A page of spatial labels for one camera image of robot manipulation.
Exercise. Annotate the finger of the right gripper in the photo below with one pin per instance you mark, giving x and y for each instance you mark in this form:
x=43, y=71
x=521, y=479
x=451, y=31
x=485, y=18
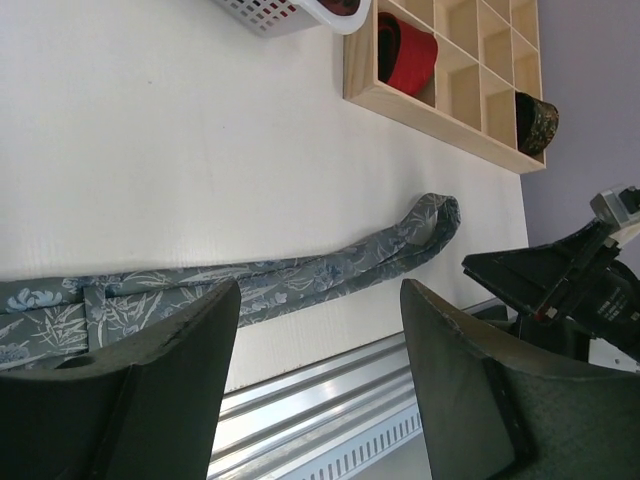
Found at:
x=546, y=282

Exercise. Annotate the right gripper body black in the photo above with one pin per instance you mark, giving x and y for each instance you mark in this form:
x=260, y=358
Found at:
x=602, y=330

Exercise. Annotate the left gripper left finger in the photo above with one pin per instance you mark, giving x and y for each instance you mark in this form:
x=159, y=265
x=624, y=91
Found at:
x=145, y=407

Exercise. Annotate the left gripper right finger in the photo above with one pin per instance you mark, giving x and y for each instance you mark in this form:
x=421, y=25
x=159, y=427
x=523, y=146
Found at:
x=495, y=407

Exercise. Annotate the blue-grey floral tie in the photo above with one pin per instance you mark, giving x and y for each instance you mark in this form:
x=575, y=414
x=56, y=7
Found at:
x=47, y=321

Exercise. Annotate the rolled dark patterned tie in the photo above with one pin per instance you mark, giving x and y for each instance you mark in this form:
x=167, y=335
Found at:
x=537, y=123

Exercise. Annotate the wooden compartment tray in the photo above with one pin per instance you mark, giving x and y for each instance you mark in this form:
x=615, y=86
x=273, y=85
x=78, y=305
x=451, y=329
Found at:
x=487, y=52

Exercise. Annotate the rolled red tie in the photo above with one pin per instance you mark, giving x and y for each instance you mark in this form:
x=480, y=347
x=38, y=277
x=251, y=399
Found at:
x=406, y=55

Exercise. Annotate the white plastic basket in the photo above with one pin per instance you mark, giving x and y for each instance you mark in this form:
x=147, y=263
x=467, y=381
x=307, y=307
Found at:
x=275, y=18

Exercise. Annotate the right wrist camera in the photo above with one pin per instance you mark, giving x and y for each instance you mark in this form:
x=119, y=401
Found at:
x=619, y=208

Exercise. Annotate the aluminium mounting rail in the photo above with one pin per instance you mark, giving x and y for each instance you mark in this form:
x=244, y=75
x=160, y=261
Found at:
x=280, y=424

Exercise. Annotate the white slotted cable duct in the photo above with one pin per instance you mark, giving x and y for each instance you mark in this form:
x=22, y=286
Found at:
x=349, y=457

